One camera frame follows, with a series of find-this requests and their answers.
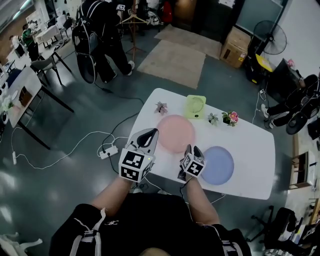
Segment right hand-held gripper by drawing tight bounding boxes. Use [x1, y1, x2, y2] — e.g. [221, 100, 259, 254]
[176, 144, 207, 182]

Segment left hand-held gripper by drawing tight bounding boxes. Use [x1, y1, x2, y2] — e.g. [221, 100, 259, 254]
[118, 127, 160, 184]

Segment light pink plate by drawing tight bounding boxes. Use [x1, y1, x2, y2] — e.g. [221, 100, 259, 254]
[156, 114, 196, 154]

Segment blue plate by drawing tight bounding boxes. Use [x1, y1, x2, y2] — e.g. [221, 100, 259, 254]
[200, 146, 235, 186]

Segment person's left forearm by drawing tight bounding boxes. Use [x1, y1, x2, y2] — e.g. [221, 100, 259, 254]
[90, 176, 133, 217]

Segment person's right forearm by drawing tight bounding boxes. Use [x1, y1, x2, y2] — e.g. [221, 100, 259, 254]
[186, 178, 221, 226]

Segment small green succulent plant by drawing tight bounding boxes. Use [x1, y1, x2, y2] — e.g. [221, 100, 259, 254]
[207, 112, 220, 126]

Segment small pink succulent plant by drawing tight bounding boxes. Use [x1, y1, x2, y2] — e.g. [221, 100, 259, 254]
[154, 101, 169, 116]

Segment yellow-green desk fan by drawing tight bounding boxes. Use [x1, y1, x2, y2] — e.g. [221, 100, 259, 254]
[184, 94, 207, 120]

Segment potted pink flowers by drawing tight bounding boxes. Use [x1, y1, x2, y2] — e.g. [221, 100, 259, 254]
[221, 111, 240, 128]

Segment person's black clothing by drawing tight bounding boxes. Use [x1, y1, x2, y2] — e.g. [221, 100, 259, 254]
[48, 192, 252, 256]

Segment beige rug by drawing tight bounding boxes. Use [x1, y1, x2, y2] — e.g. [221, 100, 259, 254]
[136, 39, 206, 90]
[154, 23, 223, 60]

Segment wooden coat stand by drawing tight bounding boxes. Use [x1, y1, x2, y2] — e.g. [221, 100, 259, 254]
[119, 0, 148, 62]

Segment black office chair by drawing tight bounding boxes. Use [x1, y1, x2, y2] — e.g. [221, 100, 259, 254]
[246, 205, 305, 251]

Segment cardboard box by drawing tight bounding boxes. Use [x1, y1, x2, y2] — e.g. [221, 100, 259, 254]
[219, 26, 252, 69]

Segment black cabinet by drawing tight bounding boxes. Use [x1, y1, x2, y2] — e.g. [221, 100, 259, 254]
[266, 58, 301, 101]

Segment yellow and black machine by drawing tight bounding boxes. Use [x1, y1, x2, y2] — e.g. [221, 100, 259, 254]
[244, 53, 276, 85]

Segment wooden side cabinet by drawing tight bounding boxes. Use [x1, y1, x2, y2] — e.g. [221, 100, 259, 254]
[289, 149, 316, 190]

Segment small wooden box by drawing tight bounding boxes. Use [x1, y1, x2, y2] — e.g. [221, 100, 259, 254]
[18, 86, 33, 107]

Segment grey chair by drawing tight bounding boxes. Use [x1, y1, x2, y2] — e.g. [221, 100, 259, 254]
[29, 51, 73, 86]

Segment white table with black legs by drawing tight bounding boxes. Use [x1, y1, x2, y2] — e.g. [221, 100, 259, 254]
[0, 66, 75, 151]

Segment black floor fan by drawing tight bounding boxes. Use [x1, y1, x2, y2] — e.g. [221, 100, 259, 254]
[252, 20, 288, 56]

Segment white flower bunch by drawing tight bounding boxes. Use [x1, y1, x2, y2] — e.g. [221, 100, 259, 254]
[0, 96, 15, 113]

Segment white power cable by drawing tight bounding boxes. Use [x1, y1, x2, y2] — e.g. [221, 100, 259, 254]
[11, 126, 131, 171]

